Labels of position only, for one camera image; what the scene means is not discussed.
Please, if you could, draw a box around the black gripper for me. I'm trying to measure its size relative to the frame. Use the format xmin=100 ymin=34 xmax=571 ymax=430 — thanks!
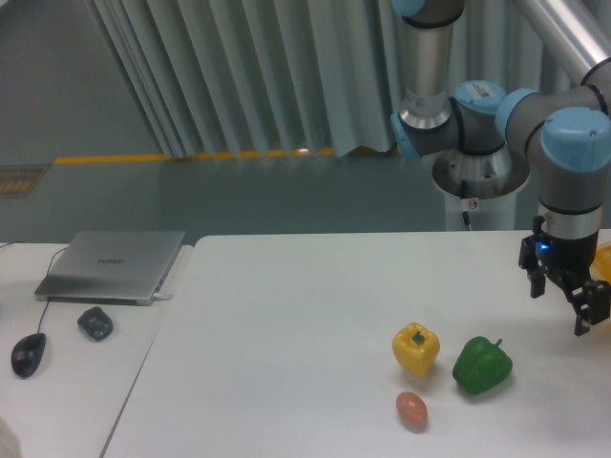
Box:
xmin=518 ymin=216 xmax=610 ymax=337

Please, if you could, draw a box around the yellow bell pepper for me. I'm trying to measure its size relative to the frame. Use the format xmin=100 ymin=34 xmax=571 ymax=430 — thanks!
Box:
xmin=391 ymin=323 xmax=440 ymax=378

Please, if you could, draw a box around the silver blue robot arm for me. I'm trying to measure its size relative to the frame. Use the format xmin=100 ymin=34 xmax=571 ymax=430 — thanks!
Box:
xmin=390 ymin=1 xmax=610 ymax=335

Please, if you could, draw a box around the yellow basket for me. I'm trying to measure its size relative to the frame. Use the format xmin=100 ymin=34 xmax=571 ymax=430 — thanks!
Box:
xmin=591 ymin=242 xmax=611 ymax=282

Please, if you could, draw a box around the green bell pepper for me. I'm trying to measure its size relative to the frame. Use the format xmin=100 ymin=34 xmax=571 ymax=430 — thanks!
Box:
xmin=453 ymin=336 xmax=513 ymax=395

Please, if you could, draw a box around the pink egg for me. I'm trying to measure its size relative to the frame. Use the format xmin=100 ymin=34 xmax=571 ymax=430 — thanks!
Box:
xmin=395 ymin=391 xmax=429 ymax=427

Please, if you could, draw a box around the grey pleated curtain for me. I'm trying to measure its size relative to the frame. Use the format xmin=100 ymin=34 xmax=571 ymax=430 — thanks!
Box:
xmin=84 ymin=0 xmax=582 ymax=159

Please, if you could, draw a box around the silver closed laptop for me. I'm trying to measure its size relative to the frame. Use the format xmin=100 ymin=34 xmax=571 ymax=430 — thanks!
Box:
xmin=34 ymin=231 xmax=184 ymax=305

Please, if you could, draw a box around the black small controller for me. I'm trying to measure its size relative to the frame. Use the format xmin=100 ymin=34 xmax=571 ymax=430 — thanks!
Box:
xmin=77 ymin=306 xmax=114 ymax=343

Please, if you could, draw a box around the black computer mouse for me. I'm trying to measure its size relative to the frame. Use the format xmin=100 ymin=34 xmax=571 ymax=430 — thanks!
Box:
xmin=11 ymin=332 xmax=47 ymax=379

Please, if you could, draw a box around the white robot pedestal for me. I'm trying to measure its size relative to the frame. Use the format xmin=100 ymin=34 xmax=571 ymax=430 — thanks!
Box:
xmin=432 ymin=146 xmax=530 ymax=231

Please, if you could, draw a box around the black mouse cable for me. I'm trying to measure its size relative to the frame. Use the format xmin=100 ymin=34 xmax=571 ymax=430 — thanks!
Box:
xmin=0 ymin=241 xmax=72 ymax=336

